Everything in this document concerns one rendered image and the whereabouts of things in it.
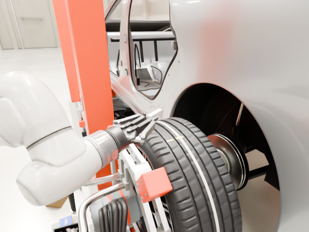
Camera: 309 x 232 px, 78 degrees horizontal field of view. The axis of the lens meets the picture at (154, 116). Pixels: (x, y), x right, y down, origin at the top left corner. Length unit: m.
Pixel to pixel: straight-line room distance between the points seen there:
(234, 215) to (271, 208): 1.54
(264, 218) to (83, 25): 2.04
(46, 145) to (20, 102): 0.10
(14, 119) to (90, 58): 0.68
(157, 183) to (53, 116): 0.32
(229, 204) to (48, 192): 0.54
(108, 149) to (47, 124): 0.14
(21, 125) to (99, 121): 0.76
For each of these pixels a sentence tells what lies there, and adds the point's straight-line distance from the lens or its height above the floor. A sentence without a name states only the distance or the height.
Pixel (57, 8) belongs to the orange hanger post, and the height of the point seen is 1.76.
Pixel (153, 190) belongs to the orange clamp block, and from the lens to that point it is 0.57.
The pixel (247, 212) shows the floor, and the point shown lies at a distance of 2.16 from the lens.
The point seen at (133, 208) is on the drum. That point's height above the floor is 0.89.
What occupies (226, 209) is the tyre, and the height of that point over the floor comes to 1.01.
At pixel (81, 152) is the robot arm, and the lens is 0.45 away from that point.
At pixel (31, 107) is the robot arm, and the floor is 1.40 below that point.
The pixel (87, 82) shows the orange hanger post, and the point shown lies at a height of 1.28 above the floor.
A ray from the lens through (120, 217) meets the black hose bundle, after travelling 0.66.
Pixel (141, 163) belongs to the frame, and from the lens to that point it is 0.68.
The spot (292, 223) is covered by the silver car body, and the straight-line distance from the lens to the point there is 0.88.
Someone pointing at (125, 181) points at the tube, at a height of 1.02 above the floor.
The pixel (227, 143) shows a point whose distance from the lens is 1.08.
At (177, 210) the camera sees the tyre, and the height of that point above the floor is 1.05.
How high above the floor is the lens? 1.54
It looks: 24 degrees down
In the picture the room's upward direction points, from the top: straight up
